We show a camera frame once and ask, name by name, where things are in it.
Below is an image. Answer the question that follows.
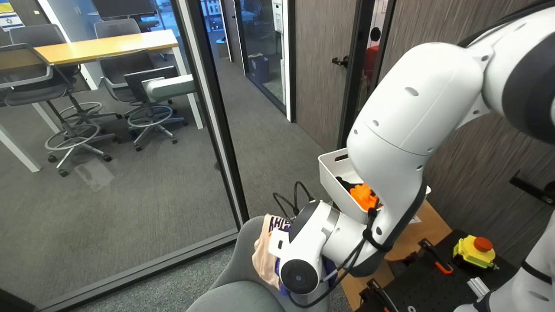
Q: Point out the orange cloth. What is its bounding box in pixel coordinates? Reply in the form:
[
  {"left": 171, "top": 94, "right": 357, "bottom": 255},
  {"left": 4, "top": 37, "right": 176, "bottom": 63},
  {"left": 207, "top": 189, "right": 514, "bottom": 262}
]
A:
[{"left": 348, "top": 183, "right": 381, "bottom": 214}]

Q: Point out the white plastic basket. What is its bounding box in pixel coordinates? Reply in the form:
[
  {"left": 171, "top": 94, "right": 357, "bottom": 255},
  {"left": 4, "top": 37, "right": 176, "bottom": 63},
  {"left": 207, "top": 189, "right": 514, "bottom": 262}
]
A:
[{"left": 315, "top": 146, "right": 431, "bottom": 228}]

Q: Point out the black cloth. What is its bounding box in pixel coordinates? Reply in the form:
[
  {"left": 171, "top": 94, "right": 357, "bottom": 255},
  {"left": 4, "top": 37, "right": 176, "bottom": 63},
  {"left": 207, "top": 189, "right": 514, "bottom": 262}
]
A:
[{"left": 336, "top": 176, "right": 355, "bottom": 195}]

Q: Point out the peach printed cloth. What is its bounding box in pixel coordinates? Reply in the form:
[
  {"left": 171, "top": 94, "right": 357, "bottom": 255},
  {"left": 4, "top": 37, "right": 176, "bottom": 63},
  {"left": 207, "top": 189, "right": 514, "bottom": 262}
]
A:
[{"left": 249, "top": 214, "right": 296, "bottom": 292}]

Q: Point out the person in red shirt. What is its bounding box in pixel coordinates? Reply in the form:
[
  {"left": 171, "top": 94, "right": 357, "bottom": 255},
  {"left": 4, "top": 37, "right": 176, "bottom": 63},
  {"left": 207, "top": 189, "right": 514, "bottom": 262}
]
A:
[{"left": 362, "top": 25, "right": 383, "bottom": 84}]

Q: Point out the grey upholstered chair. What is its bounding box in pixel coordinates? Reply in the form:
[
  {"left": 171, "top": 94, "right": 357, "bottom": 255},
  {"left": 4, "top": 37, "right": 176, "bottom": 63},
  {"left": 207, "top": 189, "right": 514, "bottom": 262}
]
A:
[{"left": 185, "top": 215, "right": 325, "bottom": 312}]

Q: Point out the grey office stool chair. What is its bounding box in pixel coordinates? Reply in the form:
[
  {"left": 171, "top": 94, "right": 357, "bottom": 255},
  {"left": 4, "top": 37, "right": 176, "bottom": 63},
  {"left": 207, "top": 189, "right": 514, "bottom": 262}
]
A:
[
  {"left": 93, "top": 16, "right": 195, "bottom": 153},
  {"left": 0, "top": 25, "right": 117, "bottom": 179}
]

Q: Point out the brown cardboard box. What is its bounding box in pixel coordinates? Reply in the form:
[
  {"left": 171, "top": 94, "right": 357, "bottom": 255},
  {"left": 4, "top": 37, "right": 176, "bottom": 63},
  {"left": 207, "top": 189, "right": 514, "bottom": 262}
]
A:
[{"left": 339, "top": 198, "right": 455, "bottom": 312}]

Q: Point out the black perforated mounting board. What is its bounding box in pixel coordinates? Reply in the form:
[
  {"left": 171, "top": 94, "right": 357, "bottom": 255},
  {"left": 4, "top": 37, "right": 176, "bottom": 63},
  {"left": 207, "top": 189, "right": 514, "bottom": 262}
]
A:
[{"left": 357, "top": 231, "right": 521, "bottom": 312}]

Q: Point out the wooden top office table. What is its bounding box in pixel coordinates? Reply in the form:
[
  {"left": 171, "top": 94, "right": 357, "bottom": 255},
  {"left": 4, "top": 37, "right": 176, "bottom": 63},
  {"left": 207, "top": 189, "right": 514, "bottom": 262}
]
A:
[{"left": 0, "top": 28, "right": 204, "bottom": 176}]

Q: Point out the yellow emergency stop button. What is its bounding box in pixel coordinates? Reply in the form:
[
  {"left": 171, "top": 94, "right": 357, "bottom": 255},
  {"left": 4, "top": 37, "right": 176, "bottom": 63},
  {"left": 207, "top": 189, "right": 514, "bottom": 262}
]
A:
[{"left": 450, "top": 233, "right": 499, "bottom": 271}]

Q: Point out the aluminium extrusion piece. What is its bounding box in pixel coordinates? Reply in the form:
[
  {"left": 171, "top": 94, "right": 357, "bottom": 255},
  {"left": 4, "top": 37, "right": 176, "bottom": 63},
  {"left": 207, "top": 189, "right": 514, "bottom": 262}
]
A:
[{"left": 466, "top": 276, "right": 492, "bottom": 302}]

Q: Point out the black glass wall frame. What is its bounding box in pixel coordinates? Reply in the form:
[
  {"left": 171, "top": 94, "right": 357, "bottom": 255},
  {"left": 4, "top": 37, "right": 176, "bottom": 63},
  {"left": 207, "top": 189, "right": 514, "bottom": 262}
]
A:
[{"left": 41, "top": 0, "right": 251, "bottom": 312}]

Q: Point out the black door handle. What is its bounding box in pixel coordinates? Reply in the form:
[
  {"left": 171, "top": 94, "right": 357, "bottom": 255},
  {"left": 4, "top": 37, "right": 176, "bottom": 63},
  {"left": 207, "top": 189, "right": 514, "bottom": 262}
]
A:
[{"left": 329, "top": 54, "right": 351, "bottom": 70}]

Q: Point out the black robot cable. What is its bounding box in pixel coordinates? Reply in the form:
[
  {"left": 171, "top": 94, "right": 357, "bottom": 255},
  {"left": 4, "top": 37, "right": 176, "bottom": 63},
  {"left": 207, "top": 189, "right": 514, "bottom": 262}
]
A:
[{"left": 270, "top": 181, "right": 429, "bottom": 309}]

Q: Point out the orange handled black clamp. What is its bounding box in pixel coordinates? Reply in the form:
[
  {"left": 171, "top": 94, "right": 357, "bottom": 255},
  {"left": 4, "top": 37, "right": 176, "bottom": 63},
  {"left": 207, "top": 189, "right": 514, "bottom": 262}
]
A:
[
  {"left": 417, "top": 238, "right": 455, "bottom": 276},
  {"left": 360, "top": 278, "right": 400, "bottom": 312}
]

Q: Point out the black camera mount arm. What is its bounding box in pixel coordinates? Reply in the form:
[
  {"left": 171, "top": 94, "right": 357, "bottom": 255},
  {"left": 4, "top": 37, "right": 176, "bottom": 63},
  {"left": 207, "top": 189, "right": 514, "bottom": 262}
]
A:
[{"left": 509, "top": 170, "right": 555, "bottom": 205}]

